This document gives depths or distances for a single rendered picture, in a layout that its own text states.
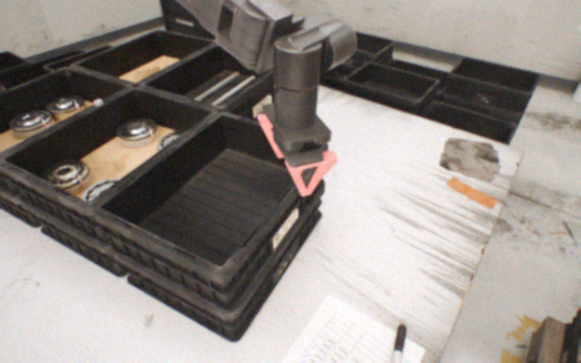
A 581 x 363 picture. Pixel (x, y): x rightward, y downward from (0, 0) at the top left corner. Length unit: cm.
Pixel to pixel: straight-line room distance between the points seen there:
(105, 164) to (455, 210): 91
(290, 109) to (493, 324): 146
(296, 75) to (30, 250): 82
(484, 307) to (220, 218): 130
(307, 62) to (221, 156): 56
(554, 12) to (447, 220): 287
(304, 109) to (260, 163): 47
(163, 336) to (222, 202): 29
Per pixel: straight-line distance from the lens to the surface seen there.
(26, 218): 112
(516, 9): 375
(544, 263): 211
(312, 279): 84
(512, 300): 189
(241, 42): 49
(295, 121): 48
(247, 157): 95
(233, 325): 72
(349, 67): 235
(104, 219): 72
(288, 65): 45
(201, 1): 52
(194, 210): 82
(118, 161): 102
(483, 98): 214
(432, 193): 110
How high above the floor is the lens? 139
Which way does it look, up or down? 39 degrees down
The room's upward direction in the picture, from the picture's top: straight up
